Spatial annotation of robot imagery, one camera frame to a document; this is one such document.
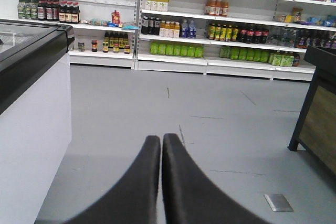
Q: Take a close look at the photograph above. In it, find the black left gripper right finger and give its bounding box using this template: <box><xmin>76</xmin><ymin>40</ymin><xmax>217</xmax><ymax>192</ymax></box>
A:
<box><xmin>162</xmin><ymin>133</ymin><xmax>266</xmax><ymax>223</ymax></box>

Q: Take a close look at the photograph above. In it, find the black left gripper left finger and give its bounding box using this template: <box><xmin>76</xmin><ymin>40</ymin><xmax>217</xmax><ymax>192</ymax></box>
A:
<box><xmin>65</xmin><ymin>135</ymin><xmax>161</xmax><ymax>223</ymax></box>

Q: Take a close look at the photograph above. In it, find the metal floor plate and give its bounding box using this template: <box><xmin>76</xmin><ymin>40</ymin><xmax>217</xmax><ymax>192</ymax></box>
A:
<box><xmin>264</xmin><ymin>194</ymin><xmax>293</xmax><ymax>212</ymax></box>

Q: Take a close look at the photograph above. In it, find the white chest freezer black rim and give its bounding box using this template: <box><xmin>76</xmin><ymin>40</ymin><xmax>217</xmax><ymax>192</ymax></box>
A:
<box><xmin>1</xmin><ymin>19</ymin><xmax>75</xmax><ymax>223</ymax></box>

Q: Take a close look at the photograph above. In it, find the white store shelf unit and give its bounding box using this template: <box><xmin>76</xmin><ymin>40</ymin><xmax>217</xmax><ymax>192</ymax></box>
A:
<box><xmin>1</xmin><ymin>0</ymin><xmax>335</xmax><ymax>81</ymax></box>

